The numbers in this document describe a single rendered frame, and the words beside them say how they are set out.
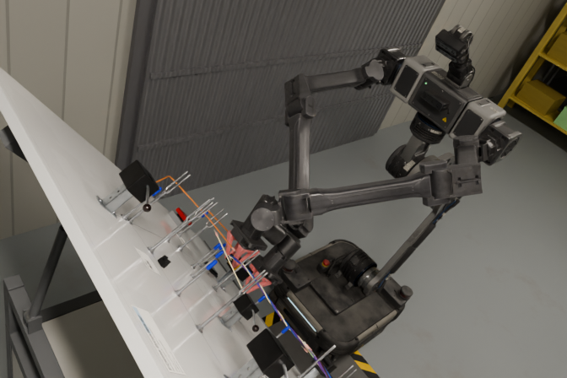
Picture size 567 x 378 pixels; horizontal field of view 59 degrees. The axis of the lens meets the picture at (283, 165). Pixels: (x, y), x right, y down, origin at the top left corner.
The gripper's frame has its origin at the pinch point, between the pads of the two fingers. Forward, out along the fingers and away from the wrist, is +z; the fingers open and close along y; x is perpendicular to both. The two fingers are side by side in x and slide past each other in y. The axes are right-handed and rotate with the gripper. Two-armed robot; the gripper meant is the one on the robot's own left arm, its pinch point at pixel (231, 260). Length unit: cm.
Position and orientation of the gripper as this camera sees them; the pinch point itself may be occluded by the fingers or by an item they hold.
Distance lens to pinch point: 133.2
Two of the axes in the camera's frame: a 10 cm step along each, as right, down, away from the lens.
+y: 5.4, 5.2, -6.6
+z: -5.5, 8.1, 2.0
